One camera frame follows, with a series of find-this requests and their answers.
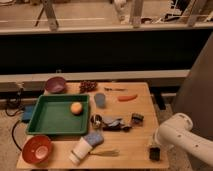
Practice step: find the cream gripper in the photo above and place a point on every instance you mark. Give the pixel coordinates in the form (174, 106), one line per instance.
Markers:
(152, 143)

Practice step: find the black whiteboard eraser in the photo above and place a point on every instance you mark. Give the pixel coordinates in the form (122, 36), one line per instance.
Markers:
(154, 154)

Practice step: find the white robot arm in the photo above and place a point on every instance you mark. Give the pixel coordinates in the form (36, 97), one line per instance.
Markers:
(176, 131)

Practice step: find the black binder clip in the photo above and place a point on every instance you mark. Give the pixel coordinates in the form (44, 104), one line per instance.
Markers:
(137, 119)

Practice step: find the orange carrot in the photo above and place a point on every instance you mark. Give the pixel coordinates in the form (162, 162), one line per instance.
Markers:
(127, 97)

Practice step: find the small metal cup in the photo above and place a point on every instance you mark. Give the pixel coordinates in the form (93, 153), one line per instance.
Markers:
(96, 121)

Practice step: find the blue plastic cup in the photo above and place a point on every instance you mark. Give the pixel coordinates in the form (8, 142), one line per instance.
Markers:
(100, 100)

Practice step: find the white paper cup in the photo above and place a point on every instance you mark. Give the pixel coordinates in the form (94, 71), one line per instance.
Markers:
(80, 151)

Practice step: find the small dark knife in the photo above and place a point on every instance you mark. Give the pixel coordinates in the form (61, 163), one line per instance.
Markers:
(114, 89)

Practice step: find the orange fruit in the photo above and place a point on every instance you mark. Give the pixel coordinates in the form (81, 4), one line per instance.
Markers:
(76, 108)

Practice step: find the green plastic tray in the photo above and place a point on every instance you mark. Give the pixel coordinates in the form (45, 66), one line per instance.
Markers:
(52, 116)

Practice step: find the purple bowl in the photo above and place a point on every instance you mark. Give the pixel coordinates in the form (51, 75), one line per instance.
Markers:
(55, 85)

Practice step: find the red bowl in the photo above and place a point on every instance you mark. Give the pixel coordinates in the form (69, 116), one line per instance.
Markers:
(37, 149)

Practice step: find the blue power box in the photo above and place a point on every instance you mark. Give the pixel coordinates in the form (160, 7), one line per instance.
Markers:
(27, 113)

